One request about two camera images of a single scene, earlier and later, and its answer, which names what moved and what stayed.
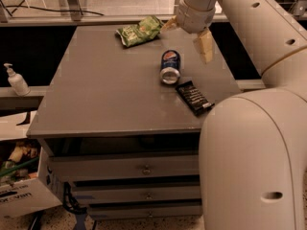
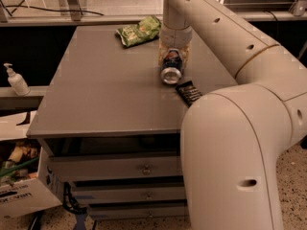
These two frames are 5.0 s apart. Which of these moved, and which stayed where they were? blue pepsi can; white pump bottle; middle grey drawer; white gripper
Moved: white gripper
Stayed: blue pepsi can; white pump bottle; middle grey drawer
